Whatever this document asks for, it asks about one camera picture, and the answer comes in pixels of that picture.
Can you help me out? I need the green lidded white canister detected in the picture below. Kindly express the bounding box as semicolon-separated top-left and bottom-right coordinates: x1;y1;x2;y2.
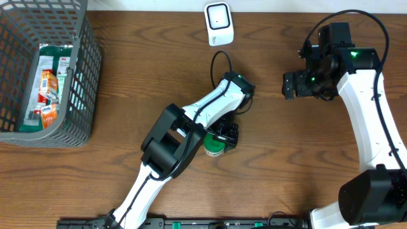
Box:
203;134;226;157

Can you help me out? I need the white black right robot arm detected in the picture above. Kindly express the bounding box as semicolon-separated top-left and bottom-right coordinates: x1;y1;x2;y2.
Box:
282;22;406;228

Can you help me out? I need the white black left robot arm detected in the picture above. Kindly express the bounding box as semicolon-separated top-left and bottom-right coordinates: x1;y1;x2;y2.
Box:
104;71;255;228

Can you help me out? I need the white black barcode scanner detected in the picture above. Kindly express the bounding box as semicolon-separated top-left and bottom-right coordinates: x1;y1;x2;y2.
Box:
203;2;234;46

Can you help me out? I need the orange tissue packet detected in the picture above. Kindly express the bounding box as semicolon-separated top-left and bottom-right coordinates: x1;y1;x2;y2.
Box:
41;104;59;129

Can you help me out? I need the orange snack packet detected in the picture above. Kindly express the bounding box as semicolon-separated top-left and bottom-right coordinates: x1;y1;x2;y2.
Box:
39;70;58;100

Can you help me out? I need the white green flat package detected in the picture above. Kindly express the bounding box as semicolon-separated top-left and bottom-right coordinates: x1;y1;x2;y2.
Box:
19;45;72;132

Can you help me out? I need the grey plastic mesh basket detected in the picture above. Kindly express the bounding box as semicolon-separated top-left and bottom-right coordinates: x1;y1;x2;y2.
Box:
1;0;102;148

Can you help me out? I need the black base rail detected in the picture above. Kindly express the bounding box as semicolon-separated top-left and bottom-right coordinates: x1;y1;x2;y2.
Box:
56;216;310;229

